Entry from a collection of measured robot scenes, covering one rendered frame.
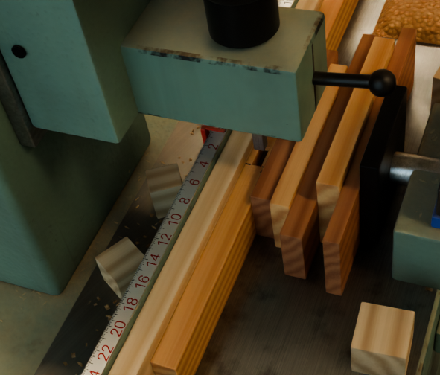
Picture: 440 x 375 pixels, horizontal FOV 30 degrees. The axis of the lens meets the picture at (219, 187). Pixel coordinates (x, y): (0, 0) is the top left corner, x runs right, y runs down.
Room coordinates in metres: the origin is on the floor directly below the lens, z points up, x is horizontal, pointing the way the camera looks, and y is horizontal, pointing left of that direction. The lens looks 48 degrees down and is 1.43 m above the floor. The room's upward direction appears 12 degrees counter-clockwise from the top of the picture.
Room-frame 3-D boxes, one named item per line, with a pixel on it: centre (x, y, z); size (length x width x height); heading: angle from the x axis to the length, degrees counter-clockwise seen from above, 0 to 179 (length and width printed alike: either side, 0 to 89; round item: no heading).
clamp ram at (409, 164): (0.41, -0.16, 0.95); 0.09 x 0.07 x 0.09; 150
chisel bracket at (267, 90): (0.48, -0.02, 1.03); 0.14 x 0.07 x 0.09; 60
